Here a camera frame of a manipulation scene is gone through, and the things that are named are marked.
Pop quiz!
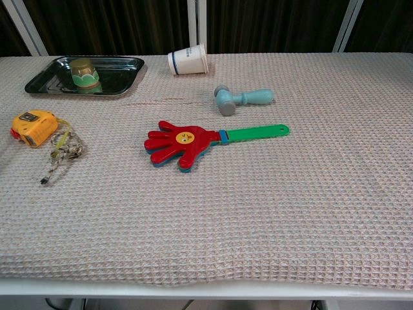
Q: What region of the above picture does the beige waffle weave tablecloth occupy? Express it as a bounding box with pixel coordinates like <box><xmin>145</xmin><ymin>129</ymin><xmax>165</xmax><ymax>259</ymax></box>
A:
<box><xmin>0</xmin><ymin>51</ymin><xmax>413</xmax><ymax>291</ymax></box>

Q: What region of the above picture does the metal tray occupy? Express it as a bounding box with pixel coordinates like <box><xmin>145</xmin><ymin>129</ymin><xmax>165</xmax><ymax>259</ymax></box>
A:
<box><xmin>24</xmin><ymin>56</ymin><xmax>145</xmax><ymax>96</ymax></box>

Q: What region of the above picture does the dark pleated curtain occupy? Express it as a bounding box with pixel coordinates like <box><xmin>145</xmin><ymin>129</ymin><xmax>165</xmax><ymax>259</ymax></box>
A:
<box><xmin>0</xmin><ymin>0</ymin><xmax>413</xmax><ymax>57</ymax></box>

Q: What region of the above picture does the red hand clapper toy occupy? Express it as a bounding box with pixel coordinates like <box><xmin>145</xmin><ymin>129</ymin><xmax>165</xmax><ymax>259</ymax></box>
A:
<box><xmin>143</xmin><ymin>120</ymin><xmax>290</xmax><ymax>175</ymax></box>

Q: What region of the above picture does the yellow tape measure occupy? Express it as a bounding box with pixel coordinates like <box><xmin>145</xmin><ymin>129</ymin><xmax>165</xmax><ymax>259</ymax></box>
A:
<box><xmin>9</xmin><ymin>109</ymin><xmax>59</xmax><ymax>149</ymax></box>

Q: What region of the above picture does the white paper cup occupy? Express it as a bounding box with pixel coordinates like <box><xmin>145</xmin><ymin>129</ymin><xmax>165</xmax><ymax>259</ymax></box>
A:
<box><xmin>166</xmin><ymin>43</ymin><xmax>209</xmax><ymax>76</ymax></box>

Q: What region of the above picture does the light blue toy hammer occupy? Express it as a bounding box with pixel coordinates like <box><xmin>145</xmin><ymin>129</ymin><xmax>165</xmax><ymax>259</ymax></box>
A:
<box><xmin>214</xmin><ymin>85</ymin><xmax>276</xmax><ymax>117</ymax></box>

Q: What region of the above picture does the green and gold jar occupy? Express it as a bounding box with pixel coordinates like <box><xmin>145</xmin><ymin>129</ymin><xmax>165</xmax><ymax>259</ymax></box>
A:
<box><xmin>70</xmin><ymin>58</ymin><xmax>103</xmax><ymax>95</ymax></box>

